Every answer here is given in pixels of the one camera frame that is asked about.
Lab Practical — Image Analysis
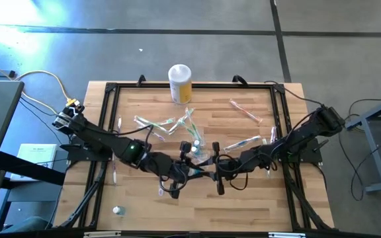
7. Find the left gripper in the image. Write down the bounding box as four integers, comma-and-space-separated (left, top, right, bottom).
163, 141, 202, 200

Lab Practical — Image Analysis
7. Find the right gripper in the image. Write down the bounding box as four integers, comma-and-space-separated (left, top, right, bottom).
206, 141, 246, 196

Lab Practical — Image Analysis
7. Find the clear acrylic holder cup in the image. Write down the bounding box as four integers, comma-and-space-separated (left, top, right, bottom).
189, 138, 209, 166

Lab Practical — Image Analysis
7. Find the blue toothbrush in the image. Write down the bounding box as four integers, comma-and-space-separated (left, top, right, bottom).
222, 134, 263, 153

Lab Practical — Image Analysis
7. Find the white yellow wipes canister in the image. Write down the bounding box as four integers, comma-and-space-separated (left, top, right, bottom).
167, 63, 193, 105

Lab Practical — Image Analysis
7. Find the white booklet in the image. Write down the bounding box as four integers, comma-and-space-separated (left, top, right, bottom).
10, 142, 60, 182

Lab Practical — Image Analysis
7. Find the black crossbar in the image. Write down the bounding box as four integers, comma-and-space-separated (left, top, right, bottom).
0, 150, 66, 186

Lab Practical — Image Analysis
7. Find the person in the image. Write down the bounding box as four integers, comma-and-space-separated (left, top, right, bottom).
3, 216, 51, 233

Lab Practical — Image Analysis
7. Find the grey metal cart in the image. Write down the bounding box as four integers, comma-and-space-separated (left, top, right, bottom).
344, 91, 381, 195

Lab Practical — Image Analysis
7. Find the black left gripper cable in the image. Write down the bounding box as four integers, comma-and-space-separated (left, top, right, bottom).
158, 164, 189, 193

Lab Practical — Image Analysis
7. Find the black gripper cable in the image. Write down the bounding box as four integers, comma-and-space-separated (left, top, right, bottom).
158, 164, 189, 193
228, 164, 249, 192

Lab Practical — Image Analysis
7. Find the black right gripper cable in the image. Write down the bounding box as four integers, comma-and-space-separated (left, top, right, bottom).
228, 164, 249, 192

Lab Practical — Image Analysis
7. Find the silver aluminium bracket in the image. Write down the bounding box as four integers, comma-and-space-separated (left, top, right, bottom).
268, 232, 308, 238
83, 231, 122, 238

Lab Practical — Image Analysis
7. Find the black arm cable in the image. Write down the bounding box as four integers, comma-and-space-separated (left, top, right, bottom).
265, 80, 324, 107

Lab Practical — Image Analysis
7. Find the black floor cable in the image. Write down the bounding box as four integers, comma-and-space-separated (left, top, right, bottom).
347, 97, 381, 202

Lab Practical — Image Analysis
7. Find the yellow cable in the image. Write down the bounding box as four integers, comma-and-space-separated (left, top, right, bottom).
0, 54, 81, 115

